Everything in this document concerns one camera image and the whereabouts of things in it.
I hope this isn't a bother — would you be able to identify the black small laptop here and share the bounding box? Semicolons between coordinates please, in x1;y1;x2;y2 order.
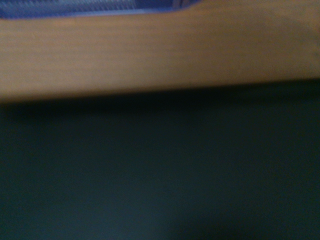
0;79;320;240

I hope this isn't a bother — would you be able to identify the wooden desk black metal frame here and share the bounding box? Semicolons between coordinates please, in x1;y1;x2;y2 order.
0;0;320;106

